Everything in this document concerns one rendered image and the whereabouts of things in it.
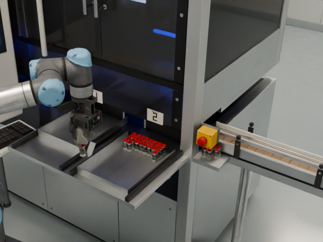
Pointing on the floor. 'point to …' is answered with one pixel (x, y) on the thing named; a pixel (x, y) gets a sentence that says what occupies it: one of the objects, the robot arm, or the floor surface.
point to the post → (192, 113)
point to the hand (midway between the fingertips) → (80, 142)
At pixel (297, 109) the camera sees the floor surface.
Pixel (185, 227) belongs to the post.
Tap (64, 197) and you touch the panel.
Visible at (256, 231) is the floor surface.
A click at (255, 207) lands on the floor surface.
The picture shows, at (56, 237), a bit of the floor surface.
